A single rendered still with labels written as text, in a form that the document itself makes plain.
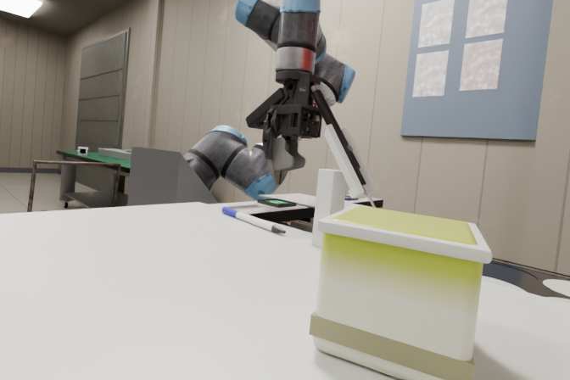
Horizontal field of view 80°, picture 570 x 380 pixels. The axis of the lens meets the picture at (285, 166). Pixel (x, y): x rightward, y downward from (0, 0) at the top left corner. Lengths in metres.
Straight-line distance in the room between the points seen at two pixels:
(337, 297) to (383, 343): 0.03
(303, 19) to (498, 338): 0.56
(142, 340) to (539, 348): 0.22
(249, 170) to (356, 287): 0.79
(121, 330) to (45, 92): 10.12
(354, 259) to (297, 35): 0.53
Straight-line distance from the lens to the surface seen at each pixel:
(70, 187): 5.65
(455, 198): 2.46
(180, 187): 0.78
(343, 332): 0.18
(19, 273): 0.30
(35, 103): 10.23
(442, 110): 2.50
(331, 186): 0.36
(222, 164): 0.97
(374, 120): 2.71
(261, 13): 0.80
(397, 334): 0.18
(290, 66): 0.64
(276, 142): 0.65
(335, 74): 1.11
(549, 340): 0.28
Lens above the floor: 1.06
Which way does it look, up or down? 2 degrees down
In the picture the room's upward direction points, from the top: 5 degrees clockwise
